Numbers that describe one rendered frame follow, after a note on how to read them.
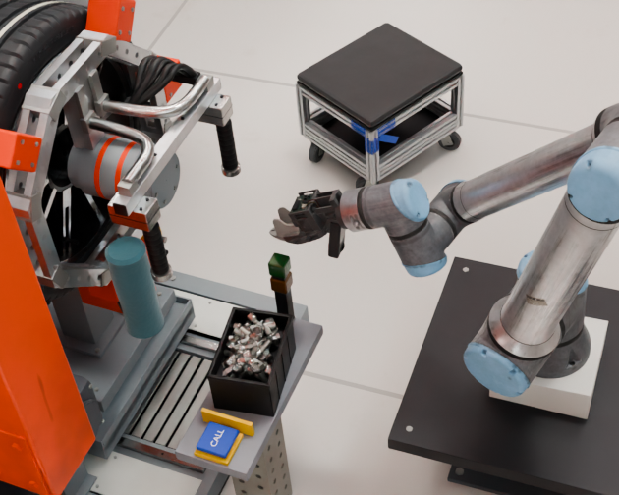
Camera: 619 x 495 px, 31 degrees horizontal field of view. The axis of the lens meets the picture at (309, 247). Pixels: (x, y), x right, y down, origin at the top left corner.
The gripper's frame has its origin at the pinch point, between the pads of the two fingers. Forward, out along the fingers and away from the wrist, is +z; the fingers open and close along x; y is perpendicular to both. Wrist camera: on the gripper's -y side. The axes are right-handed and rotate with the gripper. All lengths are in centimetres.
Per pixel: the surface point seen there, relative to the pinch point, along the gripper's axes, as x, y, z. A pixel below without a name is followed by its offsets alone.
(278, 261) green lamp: 5.3, -3.7, -0.3
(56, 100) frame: 14, 53, 15
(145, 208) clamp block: 23.5, 30.3, 3.9
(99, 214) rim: -2.4, 13.7, 44.6
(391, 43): -122, -29, 21
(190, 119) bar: -1.0, 33.0, 2.8
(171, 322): -11, -32, 59
